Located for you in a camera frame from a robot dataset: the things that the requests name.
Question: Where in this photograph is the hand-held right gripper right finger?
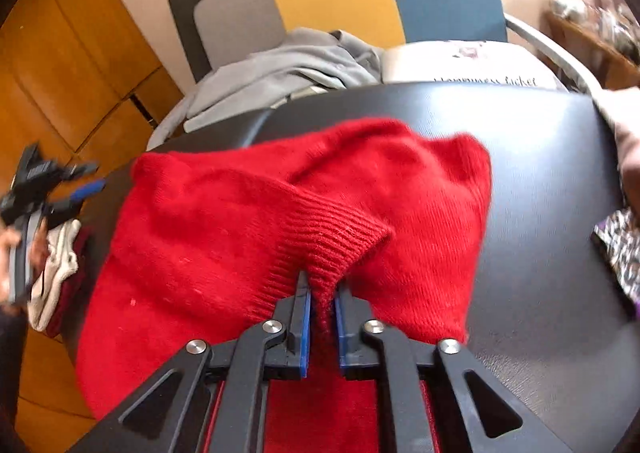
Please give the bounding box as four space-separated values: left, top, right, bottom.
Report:
335 283 571 453

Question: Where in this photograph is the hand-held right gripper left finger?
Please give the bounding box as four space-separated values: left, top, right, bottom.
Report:
67 270 313 453

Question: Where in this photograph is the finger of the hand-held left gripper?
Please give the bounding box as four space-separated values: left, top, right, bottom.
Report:
49 180 108 226
59 160 100 181

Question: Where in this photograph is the red knit sweater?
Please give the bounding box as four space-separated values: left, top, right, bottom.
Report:
75 118 493 453

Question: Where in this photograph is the person's left hand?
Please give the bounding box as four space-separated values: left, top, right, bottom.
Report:
0 226 50 301

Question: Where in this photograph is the dark red cloth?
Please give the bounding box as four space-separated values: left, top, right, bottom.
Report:
46 227 94 340

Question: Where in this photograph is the orange wooden wardrobe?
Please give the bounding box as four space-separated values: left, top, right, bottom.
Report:
0 0 186 453

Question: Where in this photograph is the grey garment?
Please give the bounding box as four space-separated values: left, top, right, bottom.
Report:
147 28 386 150

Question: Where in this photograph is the black white patterned cloth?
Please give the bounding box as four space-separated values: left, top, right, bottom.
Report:
592 207 640 306

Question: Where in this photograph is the white printed cushion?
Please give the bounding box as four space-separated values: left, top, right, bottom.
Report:
382 40 568 91

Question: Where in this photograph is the beige pink cloth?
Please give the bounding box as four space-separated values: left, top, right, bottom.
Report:
592 87 640 221

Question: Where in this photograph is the wooden shelf with ornaments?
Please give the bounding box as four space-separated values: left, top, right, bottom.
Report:
545 0 640 90

